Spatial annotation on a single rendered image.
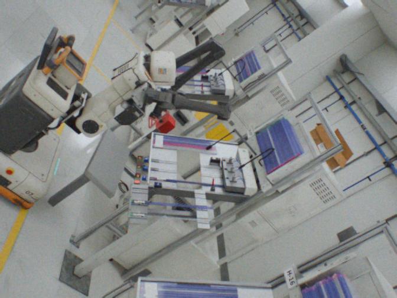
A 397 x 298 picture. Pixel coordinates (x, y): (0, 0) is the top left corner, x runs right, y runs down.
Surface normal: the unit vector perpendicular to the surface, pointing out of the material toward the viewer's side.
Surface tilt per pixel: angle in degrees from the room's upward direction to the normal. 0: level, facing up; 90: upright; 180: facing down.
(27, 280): 0
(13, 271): 0
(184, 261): 90
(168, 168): 43
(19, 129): 90
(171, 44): 90
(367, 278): 90
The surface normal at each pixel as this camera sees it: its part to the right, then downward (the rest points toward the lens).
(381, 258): -0.61, -0.65
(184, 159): 0.04, 0.55
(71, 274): 0.79, -0.53
